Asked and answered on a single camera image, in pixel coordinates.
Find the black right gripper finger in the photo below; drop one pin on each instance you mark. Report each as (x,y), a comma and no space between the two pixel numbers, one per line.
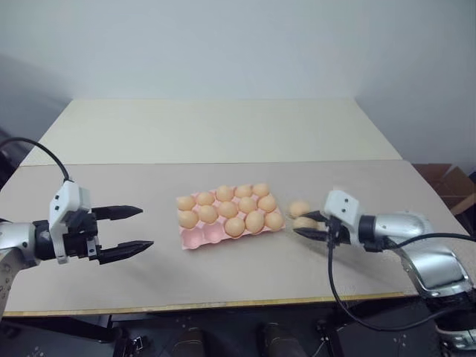
(316,216)
(312,234)

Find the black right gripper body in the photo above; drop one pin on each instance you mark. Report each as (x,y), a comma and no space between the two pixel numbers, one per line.
(338,235)

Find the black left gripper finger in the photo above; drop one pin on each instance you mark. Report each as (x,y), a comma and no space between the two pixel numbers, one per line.
(126,250)
(119,212)

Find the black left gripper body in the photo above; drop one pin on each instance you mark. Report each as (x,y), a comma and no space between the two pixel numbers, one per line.
(80,241)

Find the brown egg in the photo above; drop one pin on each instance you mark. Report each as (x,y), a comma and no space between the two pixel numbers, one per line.
(298,206)
(228,209)
(304,222)
(266,203)
(208,213)
(255,222)
(261,189)
(247,204)
(187,218)
(235,227)
(205,198)
(274,220)
(186,202)
(243,191)
(224,193)

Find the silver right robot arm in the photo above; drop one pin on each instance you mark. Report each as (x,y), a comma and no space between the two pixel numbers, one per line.
(431,253)

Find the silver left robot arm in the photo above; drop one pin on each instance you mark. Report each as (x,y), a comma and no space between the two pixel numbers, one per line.
(18,238)

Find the pink plastic egg tray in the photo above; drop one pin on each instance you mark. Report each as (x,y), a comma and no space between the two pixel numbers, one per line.
(197,241)

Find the dark blurred equipment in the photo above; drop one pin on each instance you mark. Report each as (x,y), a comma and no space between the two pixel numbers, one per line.
(4,163)

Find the dark rounded shape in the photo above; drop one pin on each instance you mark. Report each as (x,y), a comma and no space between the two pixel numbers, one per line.
(191,344)
(277,342)

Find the brown cardboard box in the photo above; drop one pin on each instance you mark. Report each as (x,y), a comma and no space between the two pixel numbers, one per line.
(446,186)

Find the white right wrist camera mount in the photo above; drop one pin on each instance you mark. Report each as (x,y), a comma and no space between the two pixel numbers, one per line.
(342,208)

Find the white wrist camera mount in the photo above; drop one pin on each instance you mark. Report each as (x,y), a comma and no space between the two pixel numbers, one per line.
(67,197)
(342,208)

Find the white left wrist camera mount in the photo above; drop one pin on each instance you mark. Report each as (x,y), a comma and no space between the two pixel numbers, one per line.
(67,197)

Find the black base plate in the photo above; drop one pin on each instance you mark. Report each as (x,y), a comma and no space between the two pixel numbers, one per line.
(372,344)

